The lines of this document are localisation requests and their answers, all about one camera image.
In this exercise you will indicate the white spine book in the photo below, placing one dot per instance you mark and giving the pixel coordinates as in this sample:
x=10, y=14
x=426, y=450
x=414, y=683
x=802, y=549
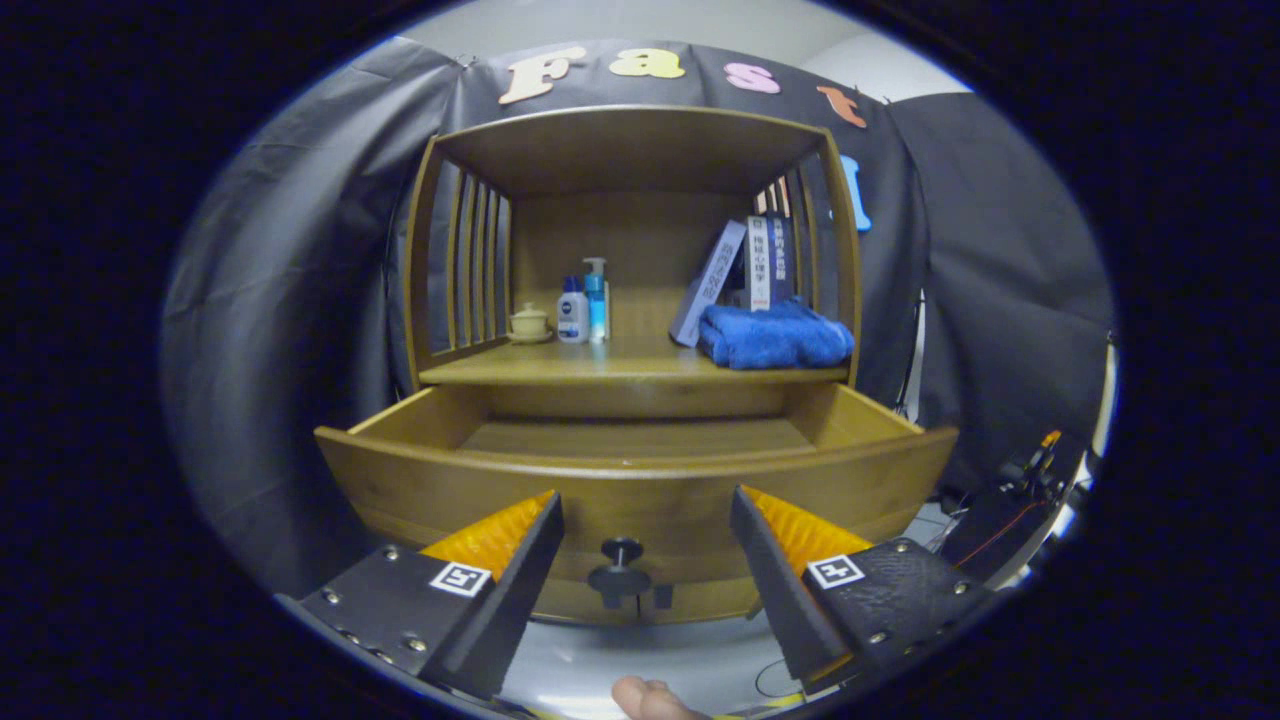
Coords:
x=758, y=260

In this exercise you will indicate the wooden cabinet door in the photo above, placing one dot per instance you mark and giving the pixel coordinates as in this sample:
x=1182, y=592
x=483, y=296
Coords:
x=710, y=598
x=570, y=602

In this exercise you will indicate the dark blue book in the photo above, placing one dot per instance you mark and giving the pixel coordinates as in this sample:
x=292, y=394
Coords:
x=782, y=255

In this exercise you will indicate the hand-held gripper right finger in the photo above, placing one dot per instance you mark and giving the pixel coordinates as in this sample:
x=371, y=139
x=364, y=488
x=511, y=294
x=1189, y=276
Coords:
x=775, y=590

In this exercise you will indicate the folded blue towel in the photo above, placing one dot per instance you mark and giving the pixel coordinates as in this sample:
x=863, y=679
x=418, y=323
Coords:
x=775, y=340

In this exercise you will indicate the wooden countertop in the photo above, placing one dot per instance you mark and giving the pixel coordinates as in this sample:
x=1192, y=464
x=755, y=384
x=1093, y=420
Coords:
x=620, y=362

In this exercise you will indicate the wooden drawer with black knob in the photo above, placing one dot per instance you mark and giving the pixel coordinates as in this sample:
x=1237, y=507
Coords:
x=680, y=500

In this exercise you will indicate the white lotion bottle blue cap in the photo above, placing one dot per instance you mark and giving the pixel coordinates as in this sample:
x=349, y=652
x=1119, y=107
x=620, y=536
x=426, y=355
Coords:
x=573, y=318

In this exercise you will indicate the grey leaning book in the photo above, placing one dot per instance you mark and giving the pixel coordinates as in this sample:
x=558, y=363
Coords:
x=710, y=280

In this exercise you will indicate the beige lidded tea cup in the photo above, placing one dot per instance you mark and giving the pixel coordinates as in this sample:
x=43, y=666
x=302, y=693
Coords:
x=529, y=322

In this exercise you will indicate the blue pump bottle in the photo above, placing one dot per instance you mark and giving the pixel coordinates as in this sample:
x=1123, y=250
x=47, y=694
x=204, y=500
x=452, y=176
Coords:
x=596, y=300

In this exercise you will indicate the black backdrop cloth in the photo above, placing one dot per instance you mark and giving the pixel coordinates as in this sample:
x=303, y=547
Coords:
x=300, y=300

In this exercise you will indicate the black equipment with orange part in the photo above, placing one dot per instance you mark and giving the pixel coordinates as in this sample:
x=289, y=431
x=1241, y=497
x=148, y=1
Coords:
x=990, y=525

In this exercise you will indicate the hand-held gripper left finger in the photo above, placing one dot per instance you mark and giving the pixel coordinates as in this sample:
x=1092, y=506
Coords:
x=505, y=610

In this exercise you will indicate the wooden cabinet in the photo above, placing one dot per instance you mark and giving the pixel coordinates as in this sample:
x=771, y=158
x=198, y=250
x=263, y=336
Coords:
x=620, y=150

